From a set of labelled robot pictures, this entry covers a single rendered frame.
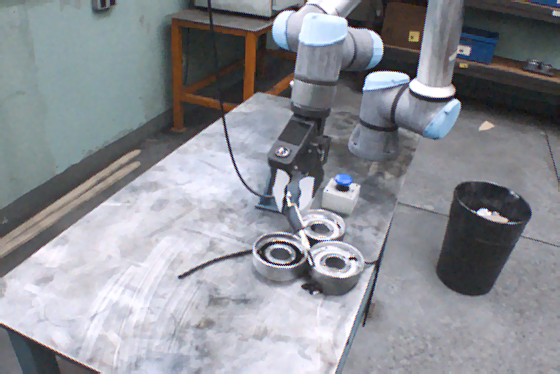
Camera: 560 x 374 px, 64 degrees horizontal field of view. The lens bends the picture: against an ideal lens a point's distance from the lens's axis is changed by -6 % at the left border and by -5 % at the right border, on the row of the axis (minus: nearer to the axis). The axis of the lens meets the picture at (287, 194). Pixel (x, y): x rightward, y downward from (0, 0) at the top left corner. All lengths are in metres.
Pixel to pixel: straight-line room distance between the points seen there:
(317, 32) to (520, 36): 4.08
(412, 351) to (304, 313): 1.13
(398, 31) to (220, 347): 3.77
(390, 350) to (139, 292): 1.22
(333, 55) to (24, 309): 0.66
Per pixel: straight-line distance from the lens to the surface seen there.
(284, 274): 0.85
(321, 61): 0.78
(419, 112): 1.22
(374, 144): 1.32
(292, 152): 0.76
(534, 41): 4.80
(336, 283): 0.85
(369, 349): 1.87
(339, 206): 1.07
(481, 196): 2.27
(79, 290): 0.89
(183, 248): 0.94
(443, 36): 1.16
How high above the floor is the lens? 1.39
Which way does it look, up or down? 32 degrees down
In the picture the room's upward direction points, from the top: 6 degrees clockwise
